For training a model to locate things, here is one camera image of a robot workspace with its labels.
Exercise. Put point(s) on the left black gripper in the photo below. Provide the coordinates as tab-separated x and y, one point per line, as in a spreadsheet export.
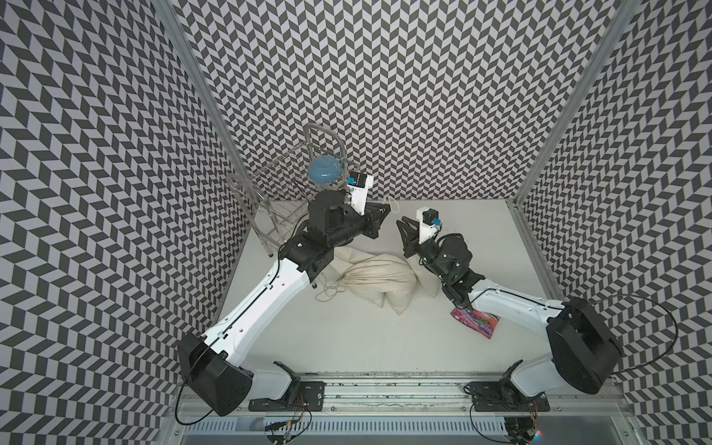
371	217

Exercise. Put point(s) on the blue bowl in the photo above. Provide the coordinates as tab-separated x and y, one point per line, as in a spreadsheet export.
325	169

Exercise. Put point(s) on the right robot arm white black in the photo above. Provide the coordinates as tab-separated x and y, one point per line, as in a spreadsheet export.
583	351

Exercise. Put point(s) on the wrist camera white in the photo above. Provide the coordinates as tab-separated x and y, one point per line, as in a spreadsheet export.
358	185
429	224

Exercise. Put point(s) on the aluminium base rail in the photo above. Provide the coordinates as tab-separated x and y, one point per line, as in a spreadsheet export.
408	408

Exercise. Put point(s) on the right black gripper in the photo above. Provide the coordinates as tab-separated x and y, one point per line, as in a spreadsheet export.
411	242

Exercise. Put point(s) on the cream cloth bag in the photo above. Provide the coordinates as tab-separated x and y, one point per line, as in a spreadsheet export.
355	268

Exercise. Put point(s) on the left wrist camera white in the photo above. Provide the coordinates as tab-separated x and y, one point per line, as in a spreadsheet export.
358	185

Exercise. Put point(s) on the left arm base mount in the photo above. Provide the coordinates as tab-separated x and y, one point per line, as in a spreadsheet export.
278	388

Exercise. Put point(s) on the pink snack packet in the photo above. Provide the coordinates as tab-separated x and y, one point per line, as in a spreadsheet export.
483	323

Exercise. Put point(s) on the steel wire dish rack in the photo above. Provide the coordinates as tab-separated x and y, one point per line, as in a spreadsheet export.
276	195

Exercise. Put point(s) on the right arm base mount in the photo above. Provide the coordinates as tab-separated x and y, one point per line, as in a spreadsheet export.
502	396

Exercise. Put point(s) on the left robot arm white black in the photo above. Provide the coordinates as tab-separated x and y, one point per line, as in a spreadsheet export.
213	363

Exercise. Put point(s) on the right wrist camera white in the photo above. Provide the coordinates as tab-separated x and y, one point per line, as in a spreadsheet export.
429	224

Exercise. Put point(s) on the cream drawstring soil bag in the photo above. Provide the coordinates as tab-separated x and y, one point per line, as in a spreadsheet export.
401	281

